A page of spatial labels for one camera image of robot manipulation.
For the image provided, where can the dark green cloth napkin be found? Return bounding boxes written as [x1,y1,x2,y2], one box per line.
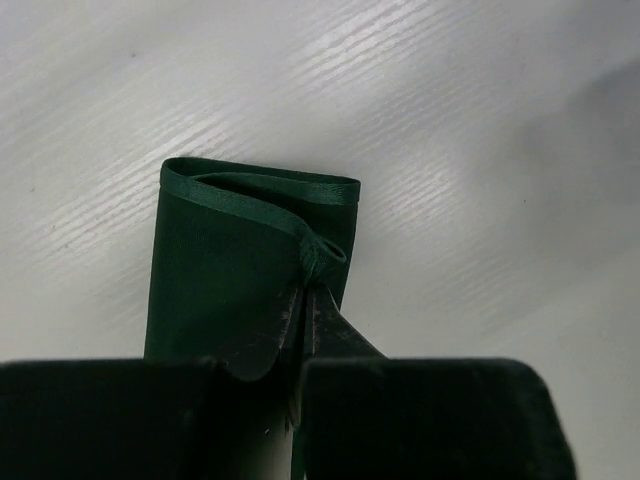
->
[144,157,361,360]

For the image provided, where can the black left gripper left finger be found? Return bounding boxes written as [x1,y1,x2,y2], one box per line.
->
[1,285,305,479]

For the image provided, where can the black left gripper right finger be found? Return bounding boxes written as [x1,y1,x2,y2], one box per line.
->
[299,286,578,479]

